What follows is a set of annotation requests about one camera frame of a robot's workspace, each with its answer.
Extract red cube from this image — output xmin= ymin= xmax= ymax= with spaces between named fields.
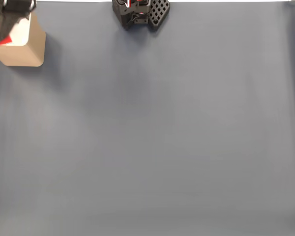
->
xmin=0 ymin=13 xmax=13 ymax=49

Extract beige square box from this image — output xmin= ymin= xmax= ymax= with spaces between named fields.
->
xmin=0 ymin=11 xmax=46 ymax=67

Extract white padding foam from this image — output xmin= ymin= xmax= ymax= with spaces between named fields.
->
xmin=8 ymin=16 xmax=30 ymax=46

